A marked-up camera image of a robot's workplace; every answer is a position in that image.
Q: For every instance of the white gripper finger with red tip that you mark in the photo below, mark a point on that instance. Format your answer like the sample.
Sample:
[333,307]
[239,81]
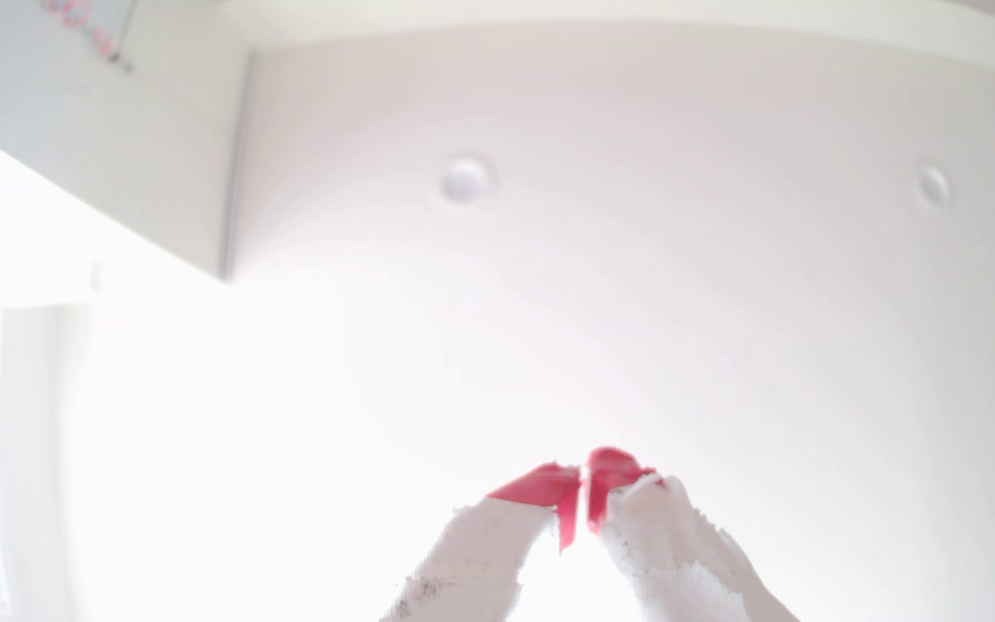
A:
[679,561]
[471,561]

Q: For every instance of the round ceiling light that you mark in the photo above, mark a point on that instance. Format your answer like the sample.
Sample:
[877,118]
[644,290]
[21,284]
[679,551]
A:
[934,186]
[466,180]

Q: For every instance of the whiteboard with red marks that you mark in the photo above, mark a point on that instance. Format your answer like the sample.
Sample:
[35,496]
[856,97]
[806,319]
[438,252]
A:
[96,22]

